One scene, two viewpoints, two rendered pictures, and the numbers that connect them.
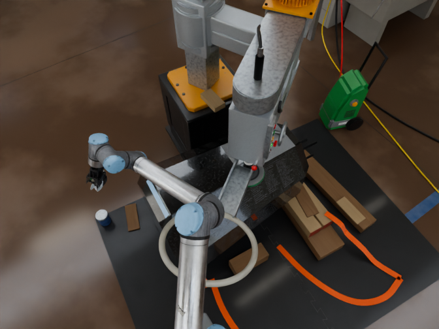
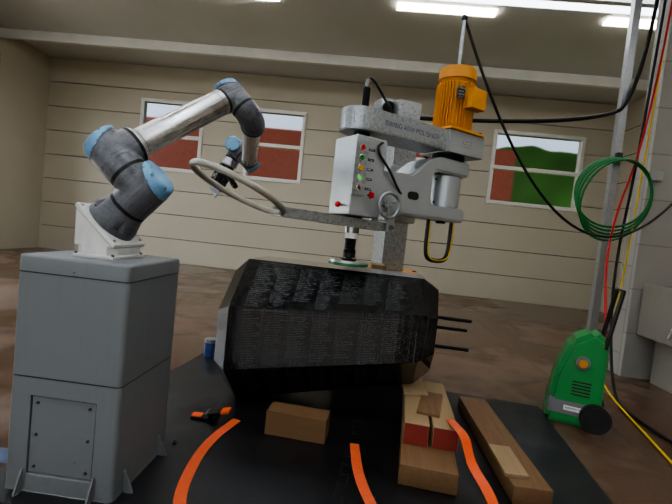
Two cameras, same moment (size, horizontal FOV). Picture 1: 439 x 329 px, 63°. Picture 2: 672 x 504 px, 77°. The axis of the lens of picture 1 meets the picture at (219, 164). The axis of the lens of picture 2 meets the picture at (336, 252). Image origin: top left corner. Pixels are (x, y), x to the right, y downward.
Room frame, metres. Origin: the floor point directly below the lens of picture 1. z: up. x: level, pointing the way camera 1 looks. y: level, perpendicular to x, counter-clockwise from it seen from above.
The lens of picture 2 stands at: (-0.68, -1.52, 1.04)
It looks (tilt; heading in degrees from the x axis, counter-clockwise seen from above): 3 degrees down; 36
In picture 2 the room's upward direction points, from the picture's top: 6 degrees clockwise
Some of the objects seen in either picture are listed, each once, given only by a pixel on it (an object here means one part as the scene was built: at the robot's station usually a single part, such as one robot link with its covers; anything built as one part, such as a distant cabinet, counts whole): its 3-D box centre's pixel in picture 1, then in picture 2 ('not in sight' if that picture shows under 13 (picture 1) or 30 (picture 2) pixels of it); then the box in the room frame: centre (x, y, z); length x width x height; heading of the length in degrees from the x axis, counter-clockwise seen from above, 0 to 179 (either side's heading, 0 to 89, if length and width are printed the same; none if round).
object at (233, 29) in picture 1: (224, 26); not in sight; (2.10, -0.05, 1.37); 0.74 x 0.34 x 0.25; 57
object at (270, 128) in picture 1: (269, 138); (359, 167); (1.14, -0.27, 1.38); 0.08 x 0.03 x 0.28; 158
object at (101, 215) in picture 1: (103, 217); (211, 347); (1.31, 1.00, 0.08); 0.10 x 0.10 x 0.13
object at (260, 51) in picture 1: (259, 63); (366, 95); (1.24, -0.19, 1.78); 0.04 x 0.04 x 0.17
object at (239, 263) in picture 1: (248, 260); (297, 422); (0.91, -0.22, 0.07); 0.30 x 0.12 x 0.12; 118
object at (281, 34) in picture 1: (276, 46); (411, 139); (1.57, -0.32, 1.62); 0.96 x 0.25 x 0.17; 158
